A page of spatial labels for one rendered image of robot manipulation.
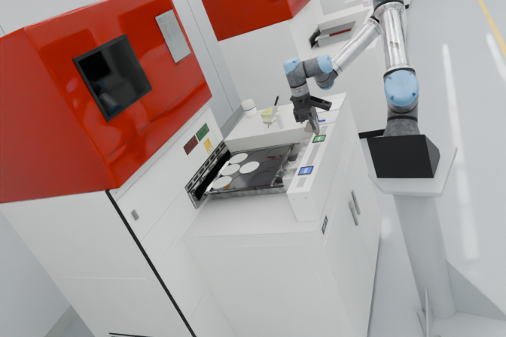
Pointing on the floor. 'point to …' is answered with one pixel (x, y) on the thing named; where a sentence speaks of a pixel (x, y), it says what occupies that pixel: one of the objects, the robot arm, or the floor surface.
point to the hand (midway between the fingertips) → (318, 133)
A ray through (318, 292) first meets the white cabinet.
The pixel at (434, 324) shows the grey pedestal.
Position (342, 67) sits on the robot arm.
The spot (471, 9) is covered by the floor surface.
